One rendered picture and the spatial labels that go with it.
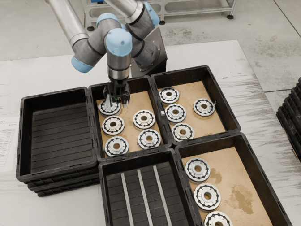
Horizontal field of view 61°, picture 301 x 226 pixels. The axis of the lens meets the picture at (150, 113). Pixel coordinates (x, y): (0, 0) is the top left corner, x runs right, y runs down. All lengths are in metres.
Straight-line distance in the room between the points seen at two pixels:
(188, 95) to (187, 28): 1.87
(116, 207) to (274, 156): 0.79
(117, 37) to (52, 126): 0.64
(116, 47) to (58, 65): 0.98
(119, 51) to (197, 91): 0.65
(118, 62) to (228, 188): 0.65
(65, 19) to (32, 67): 0.79
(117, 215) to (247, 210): 0.49
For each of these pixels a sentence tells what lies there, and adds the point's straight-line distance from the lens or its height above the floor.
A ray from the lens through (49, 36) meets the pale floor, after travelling 3.17.
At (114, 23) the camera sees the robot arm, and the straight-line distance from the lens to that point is 0.86.
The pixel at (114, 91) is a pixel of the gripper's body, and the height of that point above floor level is 1.15.
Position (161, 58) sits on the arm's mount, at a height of 0.91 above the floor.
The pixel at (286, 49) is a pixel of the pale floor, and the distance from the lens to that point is 3.15.
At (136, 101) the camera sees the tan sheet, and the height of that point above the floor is 0.83.
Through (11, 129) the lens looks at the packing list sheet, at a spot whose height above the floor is 0.70.
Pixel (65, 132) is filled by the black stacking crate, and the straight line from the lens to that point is 1.22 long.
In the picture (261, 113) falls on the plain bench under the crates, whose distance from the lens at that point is 1.50.
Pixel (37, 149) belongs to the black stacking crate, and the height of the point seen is 0.83.
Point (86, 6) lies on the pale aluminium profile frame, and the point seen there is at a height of 0.30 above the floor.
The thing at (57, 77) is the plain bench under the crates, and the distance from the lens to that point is 1.64.
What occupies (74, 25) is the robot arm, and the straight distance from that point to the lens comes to 0.98.
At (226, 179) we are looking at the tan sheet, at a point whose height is 0.83.
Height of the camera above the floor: 1.82
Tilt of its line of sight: 55 degrees down
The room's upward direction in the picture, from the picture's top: straight up
